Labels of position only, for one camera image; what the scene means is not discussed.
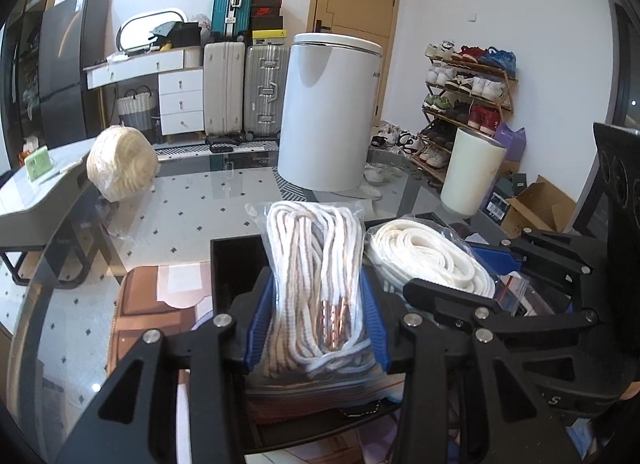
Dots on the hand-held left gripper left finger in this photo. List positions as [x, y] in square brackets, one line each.
[260, 314]

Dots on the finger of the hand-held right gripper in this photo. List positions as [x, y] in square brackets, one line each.
[495, 256]
[450, 296]

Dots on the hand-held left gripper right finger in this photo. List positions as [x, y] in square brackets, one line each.
[376, 326]

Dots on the black cardboard box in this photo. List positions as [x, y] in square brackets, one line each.
[230, 269]

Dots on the dark blue box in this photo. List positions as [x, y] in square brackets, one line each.
[500, 205]

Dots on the open cardboard box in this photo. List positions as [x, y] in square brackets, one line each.
[540, 209]

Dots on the cream cylindrical bin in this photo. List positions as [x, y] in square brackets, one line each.
[472, 169]

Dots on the printed table mat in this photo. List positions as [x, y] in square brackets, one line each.
[150, 304]

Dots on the purple bag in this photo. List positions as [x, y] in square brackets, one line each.
[510, 139]

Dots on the pile of white shoes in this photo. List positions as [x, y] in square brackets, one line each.
[395, 139]

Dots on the rows of sneakers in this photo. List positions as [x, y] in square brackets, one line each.
[480, 86]

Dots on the wooden shoe rack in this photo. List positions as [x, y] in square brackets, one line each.
[505, 79]

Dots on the striped floor rug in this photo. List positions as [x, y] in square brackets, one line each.
[190, 150]

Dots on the cream yarn ball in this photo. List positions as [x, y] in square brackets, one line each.
[122, 164]

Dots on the large white cylindrical bin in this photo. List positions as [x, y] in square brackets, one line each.
[330, 109]

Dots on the silver suitcase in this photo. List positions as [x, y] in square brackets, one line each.
[266, 89]

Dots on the cream suitcase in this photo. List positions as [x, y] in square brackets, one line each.
[224, 89]

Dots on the white dressing table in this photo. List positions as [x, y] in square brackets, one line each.
[180, 94]

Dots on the woven basket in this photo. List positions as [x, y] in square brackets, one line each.
[135, 111]

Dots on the grey side table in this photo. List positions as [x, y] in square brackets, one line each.
[35, 204]

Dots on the green tissue box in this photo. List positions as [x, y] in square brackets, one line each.
[37, 164]

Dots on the black bag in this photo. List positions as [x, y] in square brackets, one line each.
[182, 34]

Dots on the dark shoe box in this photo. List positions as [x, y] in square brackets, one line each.
[267, 23]

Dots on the red black shoe box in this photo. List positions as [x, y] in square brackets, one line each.
[267, 11]

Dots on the oval table mirror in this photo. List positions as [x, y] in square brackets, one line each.
[142, 26]

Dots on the black refrigerator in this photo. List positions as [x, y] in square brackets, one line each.
[70, 59]

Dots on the dark open wardrobe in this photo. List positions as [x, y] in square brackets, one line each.
[25, 69]

